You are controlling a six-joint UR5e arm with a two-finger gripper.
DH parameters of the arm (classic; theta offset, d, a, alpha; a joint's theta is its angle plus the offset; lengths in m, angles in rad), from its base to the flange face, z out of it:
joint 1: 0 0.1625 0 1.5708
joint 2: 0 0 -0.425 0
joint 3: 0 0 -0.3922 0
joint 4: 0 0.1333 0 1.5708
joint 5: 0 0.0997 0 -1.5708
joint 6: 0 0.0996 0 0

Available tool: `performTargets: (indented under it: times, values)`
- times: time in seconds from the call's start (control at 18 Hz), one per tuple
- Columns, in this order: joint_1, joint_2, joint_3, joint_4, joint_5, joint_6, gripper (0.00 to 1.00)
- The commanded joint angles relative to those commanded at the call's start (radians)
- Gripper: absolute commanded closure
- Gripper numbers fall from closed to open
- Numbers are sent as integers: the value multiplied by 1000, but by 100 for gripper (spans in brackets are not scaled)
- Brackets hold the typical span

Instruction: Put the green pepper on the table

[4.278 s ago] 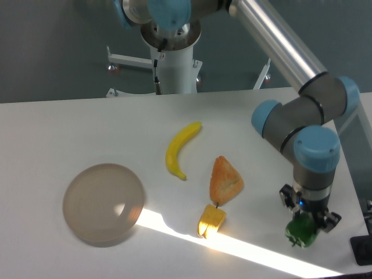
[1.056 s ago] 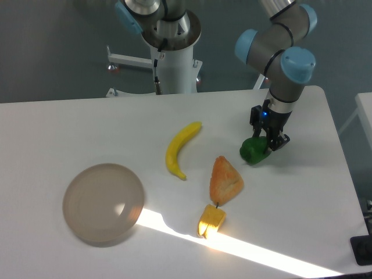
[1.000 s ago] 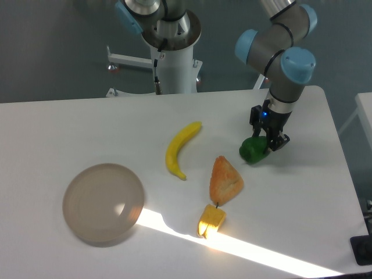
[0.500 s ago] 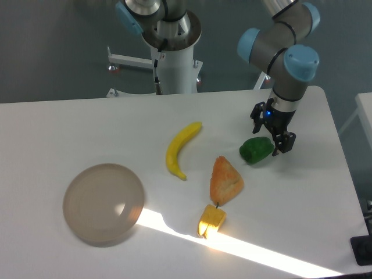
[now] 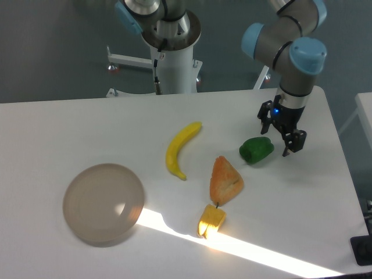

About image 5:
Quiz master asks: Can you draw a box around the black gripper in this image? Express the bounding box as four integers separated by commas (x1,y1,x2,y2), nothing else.
257,94,307,157

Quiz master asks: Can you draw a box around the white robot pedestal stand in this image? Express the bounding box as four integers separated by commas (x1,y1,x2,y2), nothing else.
105,8,271,98

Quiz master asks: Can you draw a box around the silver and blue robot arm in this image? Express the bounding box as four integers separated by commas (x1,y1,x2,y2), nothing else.
115,1,327,156

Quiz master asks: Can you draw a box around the green bell pepper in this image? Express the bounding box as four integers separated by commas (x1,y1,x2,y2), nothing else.
239,137,274,165

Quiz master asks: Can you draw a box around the yellow bell pepper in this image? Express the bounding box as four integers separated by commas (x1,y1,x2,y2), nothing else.
197,205,227,239

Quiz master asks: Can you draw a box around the black device at table edge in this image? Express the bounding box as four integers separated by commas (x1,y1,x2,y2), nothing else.
349,199,372,266

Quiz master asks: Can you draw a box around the orange bread piece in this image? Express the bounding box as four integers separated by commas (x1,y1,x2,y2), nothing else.
209,156,244,206

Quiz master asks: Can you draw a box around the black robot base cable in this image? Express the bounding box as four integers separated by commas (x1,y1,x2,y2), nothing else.
152,37,168,95

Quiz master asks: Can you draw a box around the translucent brown plate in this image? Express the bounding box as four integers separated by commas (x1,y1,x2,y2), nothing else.
62,163,145,247

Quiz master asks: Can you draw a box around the yellow banana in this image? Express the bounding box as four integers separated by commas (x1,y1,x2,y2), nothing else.
165,121,202,181

